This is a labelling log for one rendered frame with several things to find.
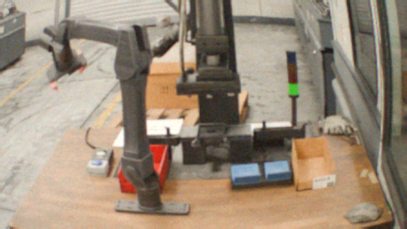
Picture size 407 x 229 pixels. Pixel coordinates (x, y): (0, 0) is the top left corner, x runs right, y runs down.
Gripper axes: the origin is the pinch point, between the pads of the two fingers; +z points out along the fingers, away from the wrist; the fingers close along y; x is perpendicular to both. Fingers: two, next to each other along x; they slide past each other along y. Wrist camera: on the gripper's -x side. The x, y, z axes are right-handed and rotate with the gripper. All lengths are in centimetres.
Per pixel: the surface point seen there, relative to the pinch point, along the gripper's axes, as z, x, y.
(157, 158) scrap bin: 27.6, 24.6, -17.3
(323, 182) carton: 3, 67, -45
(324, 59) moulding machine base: 253, -67, -224
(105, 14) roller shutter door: 743, -578, -238
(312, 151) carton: 20, 52, -55
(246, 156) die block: 25, 39, -38
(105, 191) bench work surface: 13.3, 31.6, 5.5
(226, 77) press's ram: 10.6, 21.1, -42.9
